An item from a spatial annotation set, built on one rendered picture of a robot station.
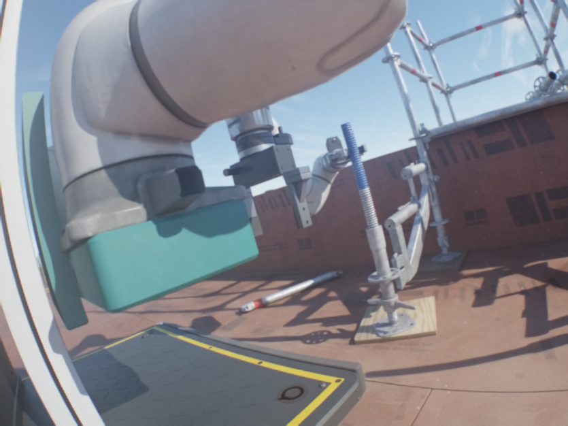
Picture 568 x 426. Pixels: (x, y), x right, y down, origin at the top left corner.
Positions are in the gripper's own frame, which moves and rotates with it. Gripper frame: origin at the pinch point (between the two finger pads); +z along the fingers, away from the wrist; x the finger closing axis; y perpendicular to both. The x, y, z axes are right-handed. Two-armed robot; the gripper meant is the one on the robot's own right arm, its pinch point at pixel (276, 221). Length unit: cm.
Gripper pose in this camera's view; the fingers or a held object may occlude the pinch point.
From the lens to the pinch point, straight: 59.3
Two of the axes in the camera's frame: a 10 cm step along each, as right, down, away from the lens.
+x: 7.1, -1.7, -6.9
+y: -6.6, 2.0, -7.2
